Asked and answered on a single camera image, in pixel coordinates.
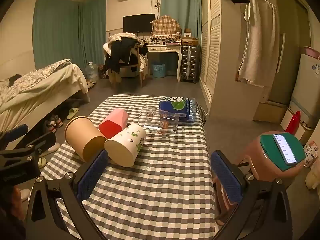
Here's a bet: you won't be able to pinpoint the plaid cloth cover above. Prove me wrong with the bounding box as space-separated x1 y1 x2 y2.
151 16 182 41

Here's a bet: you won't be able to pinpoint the person's left forearm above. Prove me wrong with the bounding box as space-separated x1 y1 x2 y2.
0 185 31 240

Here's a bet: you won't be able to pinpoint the grey ribbed suitcase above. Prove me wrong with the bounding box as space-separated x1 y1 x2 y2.
180 44 201 83

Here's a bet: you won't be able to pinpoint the wooden chair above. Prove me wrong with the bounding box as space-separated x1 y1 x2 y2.
117 44 150 88

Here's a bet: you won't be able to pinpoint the white louvred wardrobe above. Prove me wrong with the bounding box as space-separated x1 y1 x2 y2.
199 0 265 117

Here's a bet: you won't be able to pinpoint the checkered tablecloth table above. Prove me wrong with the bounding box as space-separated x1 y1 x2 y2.
40 94 221 240

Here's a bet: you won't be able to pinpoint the pink basin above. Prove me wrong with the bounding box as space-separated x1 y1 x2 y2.
304 46 320 60

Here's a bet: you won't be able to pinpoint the black clothes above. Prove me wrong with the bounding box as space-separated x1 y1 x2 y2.
105 39 139 73

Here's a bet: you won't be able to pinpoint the clear printed plastic cup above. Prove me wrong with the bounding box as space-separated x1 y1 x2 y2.
142 105 184 137

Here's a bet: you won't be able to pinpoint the white printed carton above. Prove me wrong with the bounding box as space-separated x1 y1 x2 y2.
303 141 320 168

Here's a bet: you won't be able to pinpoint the red plastic object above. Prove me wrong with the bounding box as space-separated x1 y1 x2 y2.
285 111 301 138

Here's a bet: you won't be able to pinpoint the black television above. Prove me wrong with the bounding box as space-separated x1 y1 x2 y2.
123 13 155 33

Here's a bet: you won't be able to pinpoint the pack of water bottles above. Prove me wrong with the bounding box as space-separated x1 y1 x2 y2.
159 96 198 123

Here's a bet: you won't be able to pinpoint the floral quilt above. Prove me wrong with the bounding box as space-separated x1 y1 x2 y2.
0 59 72 102

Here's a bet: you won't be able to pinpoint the pair of sneakers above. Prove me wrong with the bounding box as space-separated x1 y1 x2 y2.
44 115 63 133

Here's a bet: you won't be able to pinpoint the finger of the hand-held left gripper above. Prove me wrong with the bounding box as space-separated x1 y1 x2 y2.
0 132 57 161
0 124 29 146

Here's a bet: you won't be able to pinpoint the large water jug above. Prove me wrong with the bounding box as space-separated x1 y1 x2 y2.
85 62 98 80

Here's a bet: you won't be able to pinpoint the brown door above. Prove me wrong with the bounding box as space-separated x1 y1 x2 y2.
269 0 313 106

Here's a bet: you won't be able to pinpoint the cardboard box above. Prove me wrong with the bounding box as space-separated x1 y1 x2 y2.
181 37 199 46

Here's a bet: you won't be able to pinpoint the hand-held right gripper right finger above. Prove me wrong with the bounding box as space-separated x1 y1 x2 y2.
210 150 293 240

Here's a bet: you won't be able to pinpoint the white storage box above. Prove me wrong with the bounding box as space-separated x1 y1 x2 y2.
280 107 313 138

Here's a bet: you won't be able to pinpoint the white floral paper cup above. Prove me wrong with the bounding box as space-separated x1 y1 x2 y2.
104 124 147 167

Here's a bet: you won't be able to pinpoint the pink and red cup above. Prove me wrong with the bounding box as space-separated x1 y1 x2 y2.
99 109 129 140

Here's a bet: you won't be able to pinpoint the blue waste bin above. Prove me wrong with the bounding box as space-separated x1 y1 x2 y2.
152 62 166 78

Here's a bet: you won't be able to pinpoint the white wooden desk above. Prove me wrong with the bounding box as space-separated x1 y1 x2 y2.
146 43 182 82

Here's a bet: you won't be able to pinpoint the brown paper cup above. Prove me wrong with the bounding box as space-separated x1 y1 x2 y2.
64 116 108 162

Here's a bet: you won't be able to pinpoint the bed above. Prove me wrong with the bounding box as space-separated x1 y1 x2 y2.
0 59 90 147

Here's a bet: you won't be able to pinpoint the smartphone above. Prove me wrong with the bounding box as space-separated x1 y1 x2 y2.
273 134 298 167

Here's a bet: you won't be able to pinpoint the teal window curtain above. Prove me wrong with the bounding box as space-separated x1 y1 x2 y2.
32 0 107 73
161 0 202 39

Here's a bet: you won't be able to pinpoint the white appliance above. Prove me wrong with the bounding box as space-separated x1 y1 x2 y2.
290 52 320 128

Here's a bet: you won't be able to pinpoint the white hanging towel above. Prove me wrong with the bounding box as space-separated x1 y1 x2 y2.
237 0 278 84

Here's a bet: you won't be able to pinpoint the green seat cushion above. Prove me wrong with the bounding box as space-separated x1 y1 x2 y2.
259 132 306 172

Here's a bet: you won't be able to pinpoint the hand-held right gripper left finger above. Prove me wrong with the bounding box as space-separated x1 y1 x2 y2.
26 149 111 240

